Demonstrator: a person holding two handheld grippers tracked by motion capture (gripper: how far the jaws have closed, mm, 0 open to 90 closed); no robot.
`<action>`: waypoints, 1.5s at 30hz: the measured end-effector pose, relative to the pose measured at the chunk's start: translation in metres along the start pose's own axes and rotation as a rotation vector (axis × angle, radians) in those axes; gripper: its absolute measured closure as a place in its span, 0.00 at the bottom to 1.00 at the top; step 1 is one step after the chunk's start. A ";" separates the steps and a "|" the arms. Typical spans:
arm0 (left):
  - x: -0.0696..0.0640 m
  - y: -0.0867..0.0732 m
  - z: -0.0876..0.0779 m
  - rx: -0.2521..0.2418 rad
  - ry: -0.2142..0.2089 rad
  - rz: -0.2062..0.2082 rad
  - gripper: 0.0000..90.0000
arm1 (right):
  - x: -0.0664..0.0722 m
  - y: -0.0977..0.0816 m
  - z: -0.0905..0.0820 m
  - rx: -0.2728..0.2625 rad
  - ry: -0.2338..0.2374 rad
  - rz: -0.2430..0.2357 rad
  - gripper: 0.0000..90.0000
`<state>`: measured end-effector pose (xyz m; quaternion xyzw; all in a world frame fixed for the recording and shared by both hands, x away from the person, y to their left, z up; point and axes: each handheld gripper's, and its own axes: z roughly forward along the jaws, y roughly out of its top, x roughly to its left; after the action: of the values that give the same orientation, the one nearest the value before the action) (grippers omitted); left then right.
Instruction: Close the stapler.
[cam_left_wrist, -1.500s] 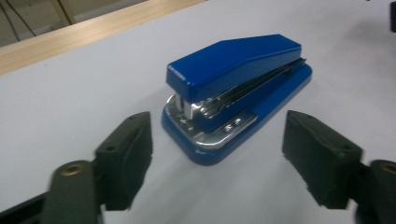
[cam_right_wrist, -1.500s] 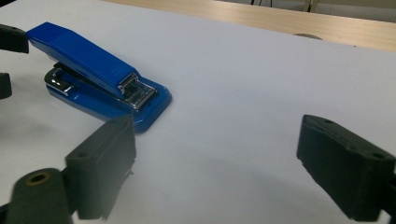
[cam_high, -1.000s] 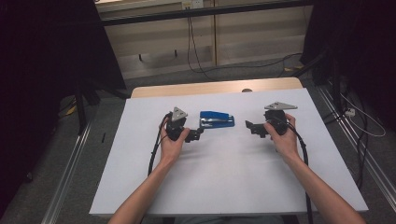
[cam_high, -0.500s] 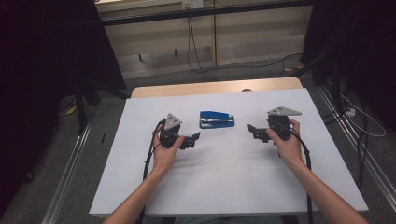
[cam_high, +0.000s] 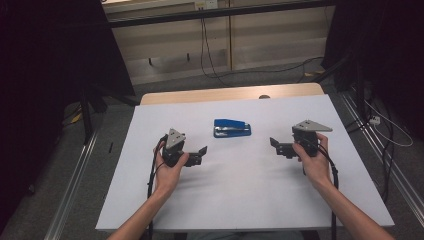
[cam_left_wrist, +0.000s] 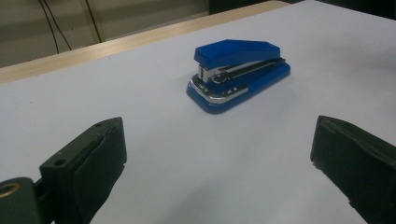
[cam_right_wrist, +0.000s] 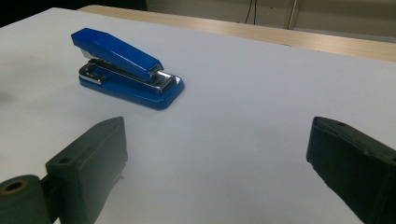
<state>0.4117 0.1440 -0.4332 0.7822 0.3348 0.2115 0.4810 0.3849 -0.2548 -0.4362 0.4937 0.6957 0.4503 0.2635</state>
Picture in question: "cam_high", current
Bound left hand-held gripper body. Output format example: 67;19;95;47
162;128;203;168

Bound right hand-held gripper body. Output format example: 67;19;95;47
277;119;334;159

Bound blue stapler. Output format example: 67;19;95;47
213;118;252;139

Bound person's right hand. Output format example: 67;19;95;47
292;132;331;189

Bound person's left hand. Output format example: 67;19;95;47
153;141;190;198

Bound wooden table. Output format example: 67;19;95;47
139;82;325;106

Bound white table mat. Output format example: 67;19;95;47
95;94;395;232

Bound black metal stand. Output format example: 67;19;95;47
79;84;139;146
313;53;368;124

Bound person's grey lap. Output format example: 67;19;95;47
184;230;306;240

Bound black curtain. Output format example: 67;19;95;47
321;0;424;141
0;0;136;231

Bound black horizontal bar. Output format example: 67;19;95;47
108;0;336;29

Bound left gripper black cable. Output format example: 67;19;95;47
146;133;169;240

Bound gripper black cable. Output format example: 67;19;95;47
304;136;340;240
146;133;169;240

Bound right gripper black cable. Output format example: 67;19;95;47
304;136;340;240

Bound black floor cable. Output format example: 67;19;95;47
213;55;325;79

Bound black cable bundle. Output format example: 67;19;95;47
344;109;394;204

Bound white cable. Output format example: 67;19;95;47
364;99;414;148

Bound hanging black cable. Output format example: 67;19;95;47
199;18;231;88

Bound aluminium floor rail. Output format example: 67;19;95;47
43;131;99;240
338;91;424;218

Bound white wall socket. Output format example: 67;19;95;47
194;0;219;10

